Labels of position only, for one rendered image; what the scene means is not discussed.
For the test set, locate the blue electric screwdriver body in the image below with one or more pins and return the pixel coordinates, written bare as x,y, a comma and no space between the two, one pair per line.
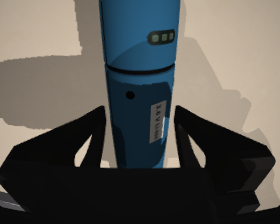
139,39

